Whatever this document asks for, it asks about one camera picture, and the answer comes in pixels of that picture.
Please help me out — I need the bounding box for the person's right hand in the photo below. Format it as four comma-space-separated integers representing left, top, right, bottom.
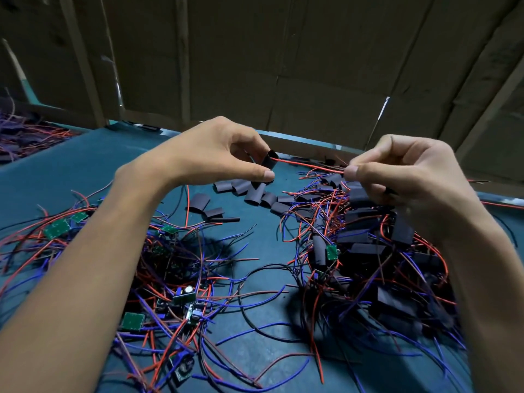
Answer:
343, 134, 486, 243

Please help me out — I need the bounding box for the red wire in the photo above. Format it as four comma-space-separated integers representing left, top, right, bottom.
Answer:
271, 157, 346, 175

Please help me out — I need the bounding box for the distant heap of tangled wires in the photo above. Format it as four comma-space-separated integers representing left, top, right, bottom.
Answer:
0, 88, 80, 165

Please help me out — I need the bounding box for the row of loose black sleeves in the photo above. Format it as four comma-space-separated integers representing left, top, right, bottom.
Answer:
187, 179, 314, 224

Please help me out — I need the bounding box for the person's left forearm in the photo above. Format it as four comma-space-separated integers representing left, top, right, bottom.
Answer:
0, 169, 166, 393

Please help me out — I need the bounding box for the brown cardboard panel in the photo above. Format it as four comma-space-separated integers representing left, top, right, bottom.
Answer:
0, 0, 524, 189

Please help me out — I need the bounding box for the pile of black sleeved modules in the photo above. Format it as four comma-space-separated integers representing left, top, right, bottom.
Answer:
280, 161, 471, 387

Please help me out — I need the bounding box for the person's left hand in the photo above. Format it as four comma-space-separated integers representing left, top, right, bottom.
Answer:
115, 116, 276, 198

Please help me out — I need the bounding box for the pile of bare wired circuit boards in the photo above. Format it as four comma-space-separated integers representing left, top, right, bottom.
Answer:
0, 180, 314, 393

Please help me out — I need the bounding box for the person's right forearm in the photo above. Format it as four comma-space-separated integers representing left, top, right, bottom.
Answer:
434, 209, 524, 393

